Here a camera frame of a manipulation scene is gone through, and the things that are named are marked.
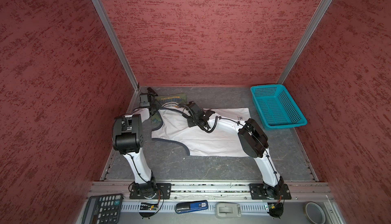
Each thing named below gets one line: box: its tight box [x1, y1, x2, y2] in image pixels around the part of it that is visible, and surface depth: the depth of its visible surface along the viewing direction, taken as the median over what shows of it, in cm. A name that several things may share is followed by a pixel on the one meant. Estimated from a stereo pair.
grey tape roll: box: [303, 201, 327, 224], surface depth 71 cm
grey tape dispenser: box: [214, 202, 242, 219], surface depth 69 cm
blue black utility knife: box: [174, 200, 209, 215], surface depth 69 cm
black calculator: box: [81, 193, 123, 224], surface depth 69 cm
